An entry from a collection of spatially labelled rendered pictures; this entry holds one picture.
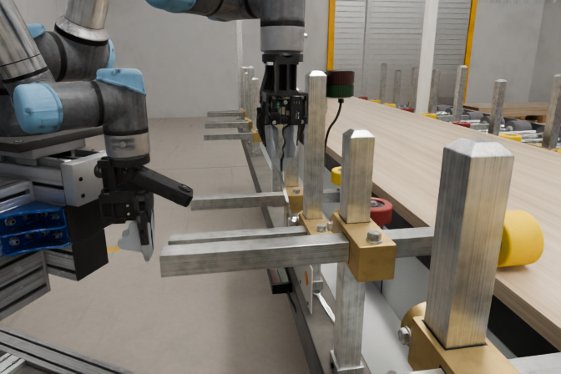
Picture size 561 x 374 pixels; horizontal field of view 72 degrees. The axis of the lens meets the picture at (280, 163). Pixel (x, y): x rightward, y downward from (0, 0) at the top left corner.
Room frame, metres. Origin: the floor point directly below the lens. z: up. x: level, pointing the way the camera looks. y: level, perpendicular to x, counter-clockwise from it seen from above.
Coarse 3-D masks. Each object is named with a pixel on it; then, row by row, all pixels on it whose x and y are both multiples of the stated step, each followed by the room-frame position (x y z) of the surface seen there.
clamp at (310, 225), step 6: (300, 216) 0.78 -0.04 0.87; (324, 216) 0.77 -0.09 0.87; (300, 222) 0.78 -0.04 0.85; (306, 222) 0.74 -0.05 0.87; (312, 222) 0.74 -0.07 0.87; (318, 222) 0.74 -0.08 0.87; (324, 222) 0.74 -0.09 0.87; (306, 228) 0.72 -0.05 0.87; (312, 228) 0.71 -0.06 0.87; (306, 234) 0.72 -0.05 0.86; (312, 234) 0.69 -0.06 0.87; (318, 234) 0.69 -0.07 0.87; (324, 234) 0.69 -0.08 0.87
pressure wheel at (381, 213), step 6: (372, 198) 0.79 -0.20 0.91; (378, 198) 0.79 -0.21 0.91; (372, 204) 0.75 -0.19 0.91; (378, 204) 0.76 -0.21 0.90; (384, 204) 0.75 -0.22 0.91; (390, 204) 0.75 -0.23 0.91; (372, 210) 0.72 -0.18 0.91; (378, 210) 0.72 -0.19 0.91; (384, 210) 0.72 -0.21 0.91; (390, 210) 0.73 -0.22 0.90; (372, 216) 0.72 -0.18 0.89; (378, 216) 0.72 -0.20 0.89; (384, 216) 0.72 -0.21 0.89; (390, 216) 0.73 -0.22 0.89; (378, 222) 0.72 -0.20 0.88; (384, 222) 0.72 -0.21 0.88
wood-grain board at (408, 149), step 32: (384, 128) 1.70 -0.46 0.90; (416, 128) 1.70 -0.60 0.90; (448, 128) 1.70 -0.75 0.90; (384, 160) 1.13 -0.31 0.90; (416, 160) 1.13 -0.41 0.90; (544, 160) 1.13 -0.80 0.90; (384, 192) 0.86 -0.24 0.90; (416, 192) 0.84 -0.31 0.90; (512, 192) 0.84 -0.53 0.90; (544, 192) 0.84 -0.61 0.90; (416, 224) 0.70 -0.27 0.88; (544, 224) 0.66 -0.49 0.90; (544, 256) 0.54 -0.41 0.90; (512, 288) 0.46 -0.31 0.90; (544, 288) 0.46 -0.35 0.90; (544, 320) 0.40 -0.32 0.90
